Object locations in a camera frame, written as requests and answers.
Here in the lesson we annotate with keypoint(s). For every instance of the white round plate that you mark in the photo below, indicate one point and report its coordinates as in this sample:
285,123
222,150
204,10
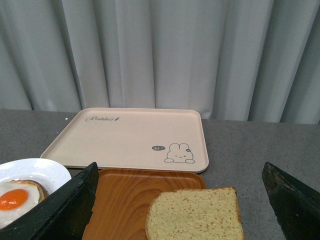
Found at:
50,174

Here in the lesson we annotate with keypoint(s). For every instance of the grey curtain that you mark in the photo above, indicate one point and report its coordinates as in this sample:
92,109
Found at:
243,60

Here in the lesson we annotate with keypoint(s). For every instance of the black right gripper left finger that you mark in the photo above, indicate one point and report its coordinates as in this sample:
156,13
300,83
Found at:
63,215

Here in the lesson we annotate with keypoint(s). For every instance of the bread slice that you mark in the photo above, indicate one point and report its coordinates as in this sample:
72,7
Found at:
42,192
195,214

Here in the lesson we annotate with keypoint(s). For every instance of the brown wooden tray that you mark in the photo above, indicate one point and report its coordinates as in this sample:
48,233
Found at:
123,197

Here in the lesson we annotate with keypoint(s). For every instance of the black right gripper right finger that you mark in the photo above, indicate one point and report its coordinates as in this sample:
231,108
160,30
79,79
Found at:
295,204

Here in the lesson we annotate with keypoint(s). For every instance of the beige rabbit tray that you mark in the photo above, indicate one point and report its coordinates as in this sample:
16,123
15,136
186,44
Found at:
133,138

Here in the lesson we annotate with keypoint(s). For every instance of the fried egg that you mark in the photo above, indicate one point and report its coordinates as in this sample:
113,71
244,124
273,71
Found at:
16,199

